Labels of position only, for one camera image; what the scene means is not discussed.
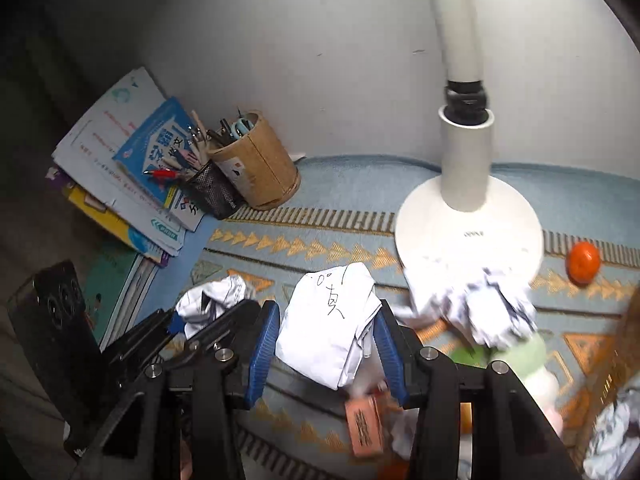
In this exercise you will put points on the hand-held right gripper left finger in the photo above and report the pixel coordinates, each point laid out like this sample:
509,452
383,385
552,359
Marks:
262,355

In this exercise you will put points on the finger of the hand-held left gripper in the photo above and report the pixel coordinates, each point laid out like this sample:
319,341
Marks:
142,332

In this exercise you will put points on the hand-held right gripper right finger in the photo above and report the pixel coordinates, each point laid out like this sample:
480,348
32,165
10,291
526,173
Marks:
389,357

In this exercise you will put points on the white paper with handwriting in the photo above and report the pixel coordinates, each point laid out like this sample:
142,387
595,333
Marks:
320,330

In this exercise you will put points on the pink cardboard box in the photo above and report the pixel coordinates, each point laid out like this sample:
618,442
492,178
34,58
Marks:
365,425

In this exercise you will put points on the brown woven basket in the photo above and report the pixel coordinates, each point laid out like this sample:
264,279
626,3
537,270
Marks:
627,340

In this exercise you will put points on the teal picture book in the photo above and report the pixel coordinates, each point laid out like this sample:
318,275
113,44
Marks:
112,290

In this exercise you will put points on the small crumpled white paper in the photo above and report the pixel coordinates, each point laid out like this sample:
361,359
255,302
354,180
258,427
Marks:
215,295

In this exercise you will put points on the black smartphone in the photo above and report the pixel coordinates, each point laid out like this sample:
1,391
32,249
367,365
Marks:
50,345

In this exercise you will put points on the large crumpled white paper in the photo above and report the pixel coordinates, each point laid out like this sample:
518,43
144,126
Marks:
470,310

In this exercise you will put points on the yellow and blue book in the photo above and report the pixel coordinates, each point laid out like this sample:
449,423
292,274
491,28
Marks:
117,227

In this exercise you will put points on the green and white plush toy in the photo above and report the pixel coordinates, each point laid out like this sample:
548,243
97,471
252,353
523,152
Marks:
525,360

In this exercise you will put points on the black mesh pen holder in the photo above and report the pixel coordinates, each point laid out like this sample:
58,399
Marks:
210,192

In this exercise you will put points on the red pen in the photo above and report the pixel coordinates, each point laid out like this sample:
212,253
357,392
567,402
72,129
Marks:
162,174

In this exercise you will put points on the blue patterned mat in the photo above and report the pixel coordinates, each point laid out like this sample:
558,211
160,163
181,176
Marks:
325,200

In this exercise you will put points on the blue cover workbook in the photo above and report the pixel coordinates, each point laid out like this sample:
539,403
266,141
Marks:
155,152

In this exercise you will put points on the wooden pen holder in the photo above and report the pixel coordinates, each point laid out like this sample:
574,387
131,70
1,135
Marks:
260,170

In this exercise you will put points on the white desk lamp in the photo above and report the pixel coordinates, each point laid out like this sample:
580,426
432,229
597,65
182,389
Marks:
465,175

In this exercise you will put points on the bunch of pens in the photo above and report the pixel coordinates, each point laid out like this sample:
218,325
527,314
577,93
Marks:
197,137

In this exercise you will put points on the white worksheet booklet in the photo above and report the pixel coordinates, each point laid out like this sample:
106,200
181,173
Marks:
100,125

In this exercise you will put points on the orange tangerine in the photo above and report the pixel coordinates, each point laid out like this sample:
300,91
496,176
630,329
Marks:
583,262

